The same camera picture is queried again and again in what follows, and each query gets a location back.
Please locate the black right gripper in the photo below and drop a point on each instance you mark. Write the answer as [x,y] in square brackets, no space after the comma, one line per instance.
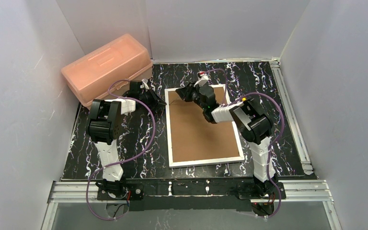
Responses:
[189,94]

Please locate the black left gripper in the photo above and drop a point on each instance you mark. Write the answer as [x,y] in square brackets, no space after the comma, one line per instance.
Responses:
[150,96]

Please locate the clear grey screwdriver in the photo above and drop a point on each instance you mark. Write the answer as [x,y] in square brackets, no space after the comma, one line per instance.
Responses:
[174,102]

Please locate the white picture frame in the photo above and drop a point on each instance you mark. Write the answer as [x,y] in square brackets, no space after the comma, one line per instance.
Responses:
[192,141]

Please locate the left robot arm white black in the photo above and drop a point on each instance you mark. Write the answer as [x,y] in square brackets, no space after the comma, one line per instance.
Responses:
[104,128]

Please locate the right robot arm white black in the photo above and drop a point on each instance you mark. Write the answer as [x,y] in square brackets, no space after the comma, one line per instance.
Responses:
[253,124]

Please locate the translucent orange plastic box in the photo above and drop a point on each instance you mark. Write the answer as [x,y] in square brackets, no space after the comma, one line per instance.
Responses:
[109,68]

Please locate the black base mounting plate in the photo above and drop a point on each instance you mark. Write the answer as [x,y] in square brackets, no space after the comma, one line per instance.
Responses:
[186,203]

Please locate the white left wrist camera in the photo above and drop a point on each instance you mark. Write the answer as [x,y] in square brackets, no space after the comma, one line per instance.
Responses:
[145,84]

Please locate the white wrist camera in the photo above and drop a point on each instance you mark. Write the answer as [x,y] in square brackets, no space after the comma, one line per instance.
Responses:
[145,84]
[203,78]

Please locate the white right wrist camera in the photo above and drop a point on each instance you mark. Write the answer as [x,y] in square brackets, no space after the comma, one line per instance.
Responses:
[203,78]

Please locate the aluminium right side rail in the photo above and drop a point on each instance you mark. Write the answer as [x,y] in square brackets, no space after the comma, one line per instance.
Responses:
[293,124]

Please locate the aluminium rail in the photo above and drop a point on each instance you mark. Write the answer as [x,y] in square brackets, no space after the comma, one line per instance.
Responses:
[290,190]
[293,124]

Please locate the aluminium front rail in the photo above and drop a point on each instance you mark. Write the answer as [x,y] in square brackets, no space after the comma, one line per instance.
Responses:
[290,190]

